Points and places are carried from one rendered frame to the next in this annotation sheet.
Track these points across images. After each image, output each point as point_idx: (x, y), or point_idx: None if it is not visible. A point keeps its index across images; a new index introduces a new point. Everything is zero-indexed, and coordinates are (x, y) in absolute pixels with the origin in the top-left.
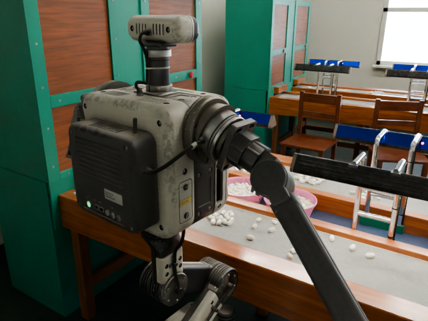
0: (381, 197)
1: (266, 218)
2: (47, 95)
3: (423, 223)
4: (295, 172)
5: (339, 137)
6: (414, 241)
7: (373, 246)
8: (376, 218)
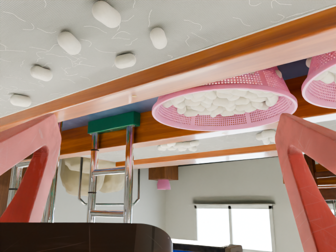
0: (112, 169)
1: (171, 52)
2: None
3: (79, 146)
4: (335, 130)
5: (217, 251)
6: (69, 122)
7: (3, 115)
8: (27, 162)
